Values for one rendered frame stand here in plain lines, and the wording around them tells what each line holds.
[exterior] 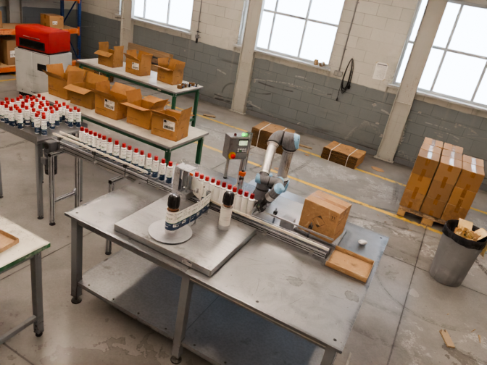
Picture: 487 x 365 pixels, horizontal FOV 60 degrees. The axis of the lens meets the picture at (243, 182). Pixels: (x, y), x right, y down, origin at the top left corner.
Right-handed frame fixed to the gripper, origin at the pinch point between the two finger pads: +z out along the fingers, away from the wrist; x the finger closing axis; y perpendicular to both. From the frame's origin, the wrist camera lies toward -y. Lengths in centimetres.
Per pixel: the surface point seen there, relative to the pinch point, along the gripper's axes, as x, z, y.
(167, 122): -144, 79, -105
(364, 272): 86, -38, 2
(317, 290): 67, -27, 44
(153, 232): -35, 25, 70
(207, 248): -2, 7, 59
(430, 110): 65, -55, -533
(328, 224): 45, -34, -15
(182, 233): -22, 17, 58
